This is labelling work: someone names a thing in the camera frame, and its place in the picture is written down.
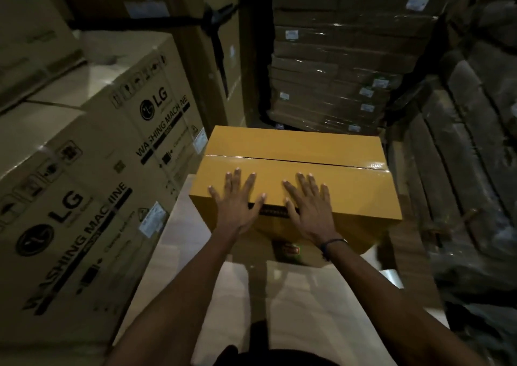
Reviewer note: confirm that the stack of wrapped flat cartons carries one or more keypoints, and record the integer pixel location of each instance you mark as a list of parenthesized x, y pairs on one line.
[(343, 55)]

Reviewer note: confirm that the pale white carton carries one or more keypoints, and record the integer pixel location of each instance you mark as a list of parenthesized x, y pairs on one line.
[(291, 309)]

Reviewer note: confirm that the black wristband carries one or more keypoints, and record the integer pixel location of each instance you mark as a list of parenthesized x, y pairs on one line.
[(329, 244)]

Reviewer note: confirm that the person's left hand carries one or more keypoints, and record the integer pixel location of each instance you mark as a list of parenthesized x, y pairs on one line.
[(236, 214)]

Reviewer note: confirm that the person's left thumb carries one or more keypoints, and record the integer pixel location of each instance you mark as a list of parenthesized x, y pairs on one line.
[(258, 206)]

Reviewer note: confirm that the person's left little finger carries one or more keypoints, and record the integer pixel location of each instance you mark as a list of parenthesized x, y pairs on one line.
[(217, 200)]

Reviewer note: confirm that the printed washing machine carton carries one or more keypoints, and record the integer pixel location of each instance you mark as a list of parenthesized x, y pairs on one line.
[(161, 107), (60, 256)]

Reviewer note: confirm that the person's right thumb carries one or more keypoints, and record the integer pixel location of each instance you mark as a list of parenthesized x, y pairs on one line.
[(293, 216)]

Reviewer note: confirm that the stack of dark wrapped goods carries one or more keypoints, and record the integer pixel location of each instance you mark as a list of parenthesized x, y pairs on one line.
[(468, 156)]

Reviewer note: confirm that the person's right hand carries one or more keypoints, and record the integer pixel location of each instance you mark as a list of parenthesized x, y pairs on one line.
[(315, 220)]

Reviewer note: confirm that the person's right middle finger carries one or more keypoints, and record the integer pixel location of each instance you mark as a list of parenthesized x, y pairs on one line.
[(305, 190)]

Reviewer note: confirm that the person's right forearm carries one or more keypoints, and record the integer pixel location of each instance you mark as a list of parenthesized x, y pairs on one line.
[(387, 309)]

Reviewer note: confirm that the person's left forearm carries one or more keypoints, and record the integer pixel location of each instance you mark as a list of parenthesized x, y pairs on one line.
[(181, 297)]

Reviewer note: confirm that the person's right little finger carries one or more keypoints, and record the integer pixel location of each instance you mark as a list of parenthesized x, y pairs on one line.
[(326, 198)]

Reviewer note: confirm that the plain brown cardboard carton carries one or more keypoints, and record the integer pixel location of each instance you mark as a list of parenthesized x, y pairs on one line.
[(28, 34)]

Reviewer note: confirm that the yellow cardboard box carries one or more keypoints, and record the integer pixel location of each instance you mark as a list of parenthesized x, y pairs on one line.
[(295, 147)]

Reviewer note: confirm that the brown cardboard sheet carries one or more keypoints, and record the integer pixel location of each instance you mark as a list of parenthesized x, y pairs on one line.
[(408, 256)]

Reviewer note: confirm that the person's left middle finger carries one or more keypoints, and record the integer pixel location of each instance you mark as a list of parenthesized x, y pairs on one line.
[(238, 186)]

